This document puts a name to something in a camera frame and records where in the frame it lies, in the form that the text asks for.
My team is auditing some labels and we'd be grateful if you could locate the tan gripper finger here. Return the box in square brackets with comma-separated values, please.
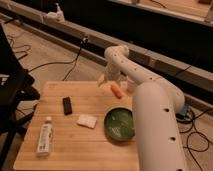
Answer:
[97, 75, 106, 87]

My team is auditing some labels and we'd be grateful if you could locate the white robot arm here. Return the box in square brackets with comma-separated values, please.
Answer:
[99, 45, 188, 171]

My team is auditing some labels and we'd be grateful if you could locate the white paper cup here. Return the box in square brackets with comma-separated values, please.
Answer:
[127, 77, 137, 93]

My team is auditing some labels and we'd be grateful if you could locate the long wooden beam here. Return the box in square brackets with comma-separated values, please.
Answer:
[0, 0, 213, 92]

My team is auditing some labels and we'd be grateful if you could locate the black rectangular block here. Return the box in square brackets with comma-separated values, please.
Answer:
[63, 97, 72, 115]

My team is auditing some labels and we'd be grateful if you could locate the white sponge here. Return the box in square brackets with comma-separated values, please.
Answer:
[77, 115, 97, 129]

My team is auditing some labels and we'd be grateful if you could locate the green bowl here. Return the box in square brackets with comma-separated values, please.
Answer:
[104, 107, 135, 141]

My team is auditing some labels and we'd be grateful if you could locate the white object on ledge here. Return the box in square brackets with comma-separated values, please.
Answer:
[45, 4, 65, 22]

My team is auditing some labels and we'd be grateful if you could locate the white plastic bottle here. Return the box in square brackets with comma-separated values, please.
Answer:
[36, 116, 53, 156]

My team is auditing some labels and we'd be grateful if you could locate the blue box on floor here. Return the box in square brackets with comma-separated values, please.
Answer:
[176, 104, 189, 118]

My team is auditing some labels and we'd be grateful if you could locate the black chair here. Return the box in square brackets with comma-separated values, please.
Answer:
[0, 24, 40, 170]

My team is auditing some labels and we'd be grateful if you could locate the black cable on floor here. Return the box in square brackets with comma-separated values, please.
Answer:
[28, 37, 88, 82]

